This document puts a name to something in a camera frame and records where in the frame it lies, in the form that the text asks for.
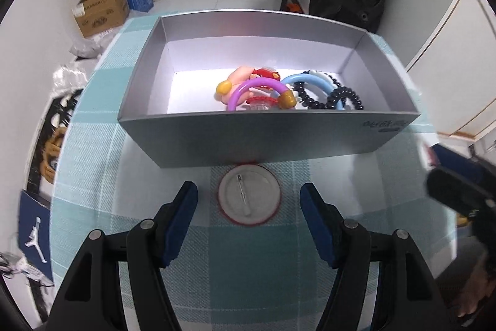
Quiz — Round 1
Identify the red hair clip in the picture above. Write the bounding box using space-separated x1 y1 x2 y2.
250 67 283 81

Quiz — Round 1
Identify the grey cardboard box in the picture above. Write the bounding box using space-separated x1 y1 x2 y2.
117 15 422 169

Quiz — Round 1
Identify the teal checked tablecloth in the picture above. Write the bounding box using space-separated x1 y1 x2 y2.
52 8 466 331

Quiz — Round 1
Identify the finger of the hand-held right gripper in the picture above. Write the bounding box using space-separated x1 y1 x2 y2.
425 165 496 218

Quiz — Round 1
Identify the clear plastic wrap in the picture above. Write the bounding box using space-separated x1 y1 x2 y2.
52 63 95 97
69 32 117 60

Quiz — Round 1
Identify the blue bangle with brown caps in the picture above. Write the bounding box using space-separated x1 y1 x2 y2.
279 72 345 110

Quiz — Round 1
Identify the blue Jordan shoe bag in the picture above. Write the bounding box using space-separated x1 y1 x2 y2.
17 189 55 287

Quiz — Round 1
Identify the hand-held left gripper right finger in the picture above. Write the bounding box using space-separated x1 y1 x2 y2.
300 183 454 331

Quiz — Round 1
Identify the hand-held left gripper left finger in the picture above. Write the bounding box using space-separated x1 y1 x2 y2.
46 181 198 331

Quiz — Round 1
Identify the white cabinet with wooden trim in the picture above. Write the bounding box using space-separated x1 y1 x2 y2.
405 0 496 141

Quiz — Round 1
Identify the black coiled hair tie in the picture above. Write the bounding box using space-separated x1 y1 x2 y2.
292 72 345 110

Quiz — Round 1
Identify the purple bangle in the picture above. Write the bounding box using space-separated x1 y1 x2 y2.
227 78 297 111

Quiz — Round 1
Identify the black bag with brown straps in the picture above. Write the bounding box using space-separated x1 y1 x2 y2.
25 87 84 196

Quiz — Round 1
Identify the round pin badge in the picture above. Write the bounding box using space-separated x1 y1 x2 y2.
217 161 283 226

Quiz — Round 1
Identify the pink toy figure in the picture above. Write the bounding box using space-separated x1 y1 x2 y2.
215 65 256 109

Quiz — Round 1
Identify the brown cardboard box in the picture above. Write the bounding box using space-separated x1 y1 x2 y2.
72 0 130 38

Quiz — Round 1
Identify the black coil hair tie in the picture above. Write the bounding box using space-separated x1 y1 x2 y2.
325 86 365 111

